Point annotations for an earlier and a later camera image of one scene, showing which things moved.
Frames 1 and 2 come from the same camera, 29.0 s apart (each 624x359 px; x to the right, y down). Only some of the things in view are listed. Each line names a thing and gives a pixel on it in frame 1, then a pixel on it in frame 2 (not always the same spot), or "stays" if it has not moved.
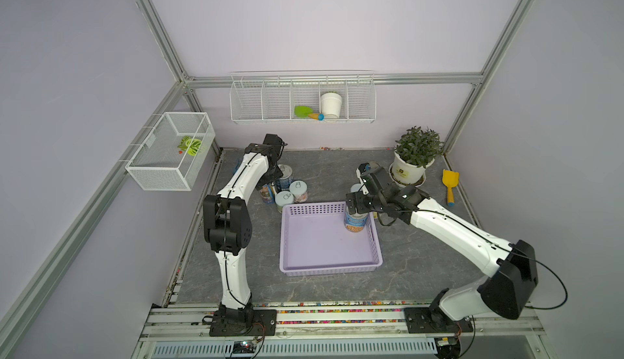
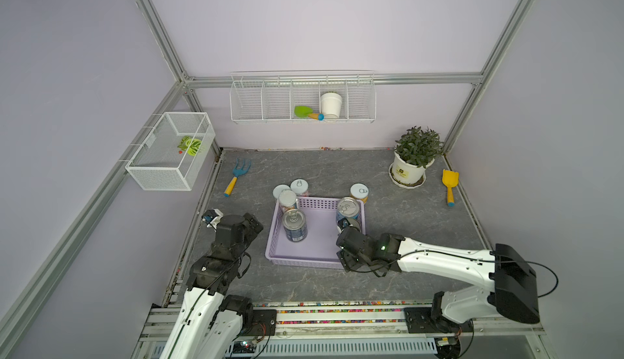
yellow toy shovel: (450, 179) stays
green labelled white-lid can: (283, 198) → (278, 189)
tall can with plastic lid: (267, 193) → (288, 199)
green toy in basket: (191, 146) stays
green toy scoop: (303, 112) stays
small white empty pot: (331, 105) stays
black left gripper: (277, 175) → (249, 232)
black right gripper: (358, 201) → (344, 259)
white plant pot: (407, 173) stays
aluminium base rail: (180, 330) stays
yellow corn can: (355, 188) stays
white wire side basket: (172, 154) stays
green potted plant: (418, 146) stays
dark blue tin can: (283, 183) → (294, 222)
